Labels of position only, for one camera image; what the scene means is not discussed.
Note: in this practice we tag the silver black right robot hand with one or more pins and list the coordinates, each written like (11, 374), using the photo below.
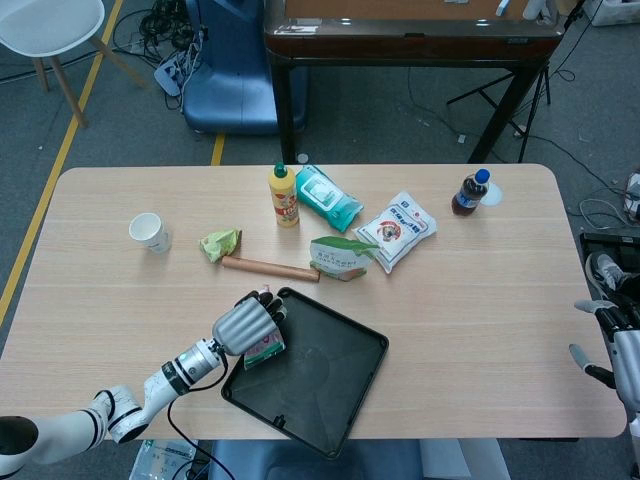
(627, 360)

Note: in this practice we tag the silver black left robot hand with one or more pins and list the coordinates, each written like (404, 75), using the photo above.
(247, 325)

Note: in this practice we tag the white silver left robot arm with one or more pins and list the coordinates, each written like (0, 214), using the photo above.
(125, 400)

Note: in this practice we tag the white chair wooden legs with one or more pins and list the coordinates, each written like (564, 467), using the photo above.
(45, 25)

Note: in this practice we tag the green white corn starch bag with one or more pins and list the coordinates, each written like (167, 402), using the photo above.
(335, 257)

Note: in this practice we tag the pink white snack bag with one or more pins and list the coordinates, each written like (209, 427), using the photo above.
(262, 352)

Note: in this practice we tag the green wrapper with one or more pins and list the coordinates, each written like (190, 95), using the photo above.
(217, 243)

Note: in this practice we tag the black plastic tray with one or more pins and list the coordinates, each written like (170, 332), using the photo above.
(325, 380)

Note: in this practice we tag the brown mahjong table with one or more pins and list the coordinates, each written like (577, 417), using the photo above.
(400, 45)

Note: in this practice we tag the grey sneaker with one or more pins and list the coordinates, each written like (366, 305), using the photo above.
(605, 270)

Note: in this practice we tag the wooden rolling pin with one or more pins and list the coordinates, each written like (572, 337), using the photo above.
(270, 269)

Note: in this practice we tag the white round disc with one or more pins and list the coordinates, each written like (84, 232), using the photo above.
(495, 196)

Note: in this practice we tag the white paper cup stack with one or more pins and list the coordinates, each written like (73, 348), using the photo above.
(150, 232)

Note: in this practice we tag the blue machine pedestal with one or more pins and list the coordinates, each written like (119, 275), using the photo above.
(235, 75)

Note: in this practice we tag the white power strip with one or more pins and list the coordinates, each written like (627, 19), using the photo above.
(172, 75)
(634, 200)

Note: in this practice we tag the cola bottle blue cap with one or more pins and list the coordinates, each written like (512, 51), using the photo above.
(467, 197)

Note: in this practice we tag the yellow sauce bottle green cap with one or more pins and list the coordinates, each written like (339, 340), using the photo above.
(285, 200)

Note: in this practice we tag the white bag blue red print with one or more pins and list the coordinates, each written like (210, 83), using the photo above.
(395, 232)

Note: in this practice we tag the teal wet wipes pack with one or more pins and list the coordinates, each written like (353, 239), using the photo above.
(325, 197)

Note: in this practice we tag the black tripod stand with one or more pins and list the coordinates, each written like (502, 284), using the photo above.
(500, 90)

